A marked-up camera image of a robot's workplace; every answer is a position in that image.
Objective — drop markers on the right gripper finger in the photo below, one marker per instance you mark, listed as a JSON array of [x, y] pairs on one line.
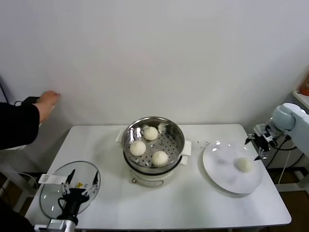
[[250, 139], [262, 154]]

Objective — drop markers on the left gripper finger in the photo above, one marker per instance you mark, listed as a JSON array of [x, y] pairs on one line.
[[71, 176], [96, 177]]

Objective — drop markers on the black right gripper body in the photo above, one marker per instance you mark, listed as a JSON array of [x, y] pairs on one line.
[[262, 144]]

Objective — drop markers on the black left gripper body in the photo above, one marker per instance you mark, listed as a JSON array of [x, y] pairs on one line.
[[76, 194]]

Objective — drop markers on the white steamed baozi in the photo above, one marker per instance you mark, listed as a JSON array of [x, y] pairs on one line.
[[244, 165], [137, 148], [159, 159], [150, 133]]

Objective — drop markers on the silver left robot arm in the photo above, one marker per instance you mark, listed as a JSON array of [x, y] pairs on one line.
[[71, 226]]

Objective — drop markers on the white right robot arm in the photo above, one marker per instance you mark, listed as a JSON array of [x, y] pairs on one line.
[[287, 118]]

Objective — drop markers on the person forearm black sleeve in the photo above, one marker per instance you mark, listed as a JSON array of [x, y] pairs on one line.
[[17, 125]]

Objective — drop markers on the stainless steel steamer basket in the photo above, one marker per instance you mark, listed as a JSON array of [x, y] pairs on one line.
[[171, 145]]

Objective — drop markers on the person hand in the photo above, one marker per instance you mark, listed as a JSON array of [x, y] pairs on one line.
[[48, 102]]

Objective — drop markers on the glass pot lid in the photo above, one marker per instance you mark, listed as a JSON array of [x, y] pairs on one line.
[[48, 203]]

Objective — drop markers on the white round plate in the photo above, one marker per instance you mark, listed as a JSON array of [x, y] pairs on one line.
[[217, 174]]

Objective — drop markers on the white electric pot base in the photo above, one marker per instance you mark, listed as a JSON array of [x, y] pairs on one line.
[[149, 180]]

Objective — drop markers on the white side table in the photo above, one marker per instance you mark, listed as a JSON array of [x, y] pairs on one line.
[[24, 148]]

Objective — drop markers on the white shelf board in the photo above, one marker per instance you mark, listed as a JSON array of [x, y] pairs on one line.
[[301, 96]]

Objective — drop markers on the person black clothed leg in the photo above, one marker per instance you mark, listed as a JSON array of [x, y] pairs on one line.
[[12, 220]]

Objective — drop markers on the flat black box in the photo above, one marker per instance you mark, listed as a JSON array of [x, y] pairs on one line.
[[30, 99]]

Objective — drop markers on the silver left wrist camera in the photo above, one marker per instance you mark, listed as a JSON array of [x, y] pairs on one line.
[[56, 224]]

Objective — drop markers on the white desk foot frame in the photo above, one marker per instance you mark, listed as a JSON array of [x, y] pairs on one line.
[[289, 187]]

